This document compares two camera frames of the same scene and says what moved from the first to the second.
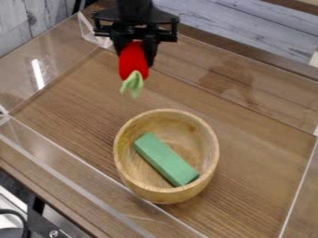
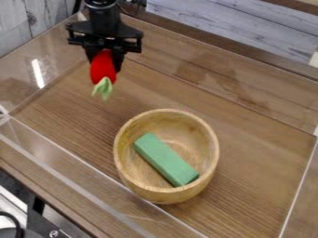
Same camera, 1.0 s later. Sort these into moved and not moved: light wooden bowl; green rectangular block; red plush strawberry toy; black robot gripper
Moved: black robot gripper; red plush strawberry toy
Not moved: light wooden bowl; green rectangular block
